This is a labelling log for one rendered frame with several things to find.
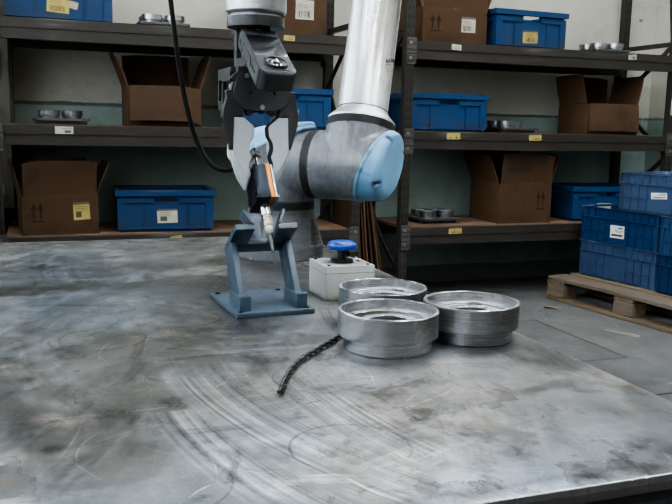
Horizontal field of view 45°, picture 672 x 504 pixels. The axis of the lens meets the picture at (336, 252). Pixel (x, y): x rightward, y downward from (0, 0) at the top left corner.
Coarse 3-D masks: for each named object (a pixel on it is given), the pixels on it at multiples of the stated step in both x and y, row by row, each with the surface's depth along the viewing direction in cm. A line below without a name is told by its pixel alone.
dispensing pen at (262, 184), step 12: (252, 156) 103; (252, 168) 100; (264, 168) 100; (252, 180) 100; (264, 180) 100; (252, 192) 100; (264, 192) 99; (252, 204) 100; (264, 204) 100; (264, 216) 99
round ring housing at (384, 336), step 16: (352, 304) 88; (368, 304) 89; (384, 304) 90; (400, 304) 89; (416, 304) 88; (352, 320) 81; (368, 320) 80; (384, 320) 80; (400, 320) 80; (416, 320) 80; (432, 320) 82; (352, 336) 81; (368, 336) 80; (384, 336) 80; (400, 336) 80; (416, 336) 80; (432, 336) 82; (352, 352) 83; (368, 352) 81; (384, 352) 81; (400, 352) 81; (416, 352) 81
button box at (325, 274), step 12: (312, 264) 112; (324, 264) 108; (336, 264) 108; (348, 264) 109; (360, 264) 109; (372, 264) 109; (312, 276) 112; (324, 276) 107; (336, 276) 107; (348, 276) 108; (360, 276) 108; (372, 276) 109; (312, 288) 112; (324, 288) 107; (336, 288) 107
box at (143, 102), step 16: (128, 64) 443; (144, 64) 447; (160, 64) 450; (208, 64) 423; (128, 80) 443; (144, 80) 447; (160, 80) 450; (176, 80) 452; (128, 96) 411; (144, 96) 412; (160, 96) 414; (176, 96) 417; (192, 96) 420; (128, 112) 412; (144, 112) 412; (160, 112) 414; (176, 112) 417; (192, 112) 420
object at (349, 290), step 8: (352, 280) 100; (360, 280) 101; (368, 280) 101; (376, 280) 101; (384, 280) 101; (392, 280) 101; (400, 280) 101; (408, 280) 100; (344, 288) 95; (352, 288) 100; (360, 288) 101; (368, 288) 101; (376, 288) 101; (384, 288) 101; (392, 288) 101; (400, 288) 101; (408, 288) 100; (416, 288) 99; (424, 288) 96; (344, 296) 94; (352, 296) 93; (360, 296) 92; (368, 296) 92; (376, 296) 91; (384, 296) 91; (392, 296) 91; (400, 296) 92; (408, 296) 92; (416, 296) 93; (424, 296) 94
